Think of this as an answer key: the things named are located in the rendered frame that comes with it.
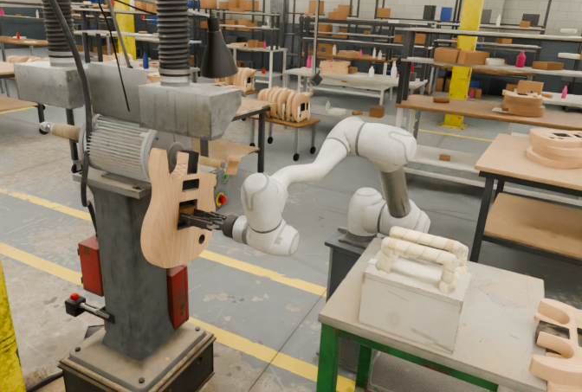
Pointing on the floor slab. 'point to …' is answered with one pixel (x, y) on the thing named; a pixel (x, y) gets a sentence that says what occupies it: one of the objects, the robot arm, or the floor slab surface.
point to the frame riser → (190, 382)
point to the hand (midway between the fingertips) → (188, 214)
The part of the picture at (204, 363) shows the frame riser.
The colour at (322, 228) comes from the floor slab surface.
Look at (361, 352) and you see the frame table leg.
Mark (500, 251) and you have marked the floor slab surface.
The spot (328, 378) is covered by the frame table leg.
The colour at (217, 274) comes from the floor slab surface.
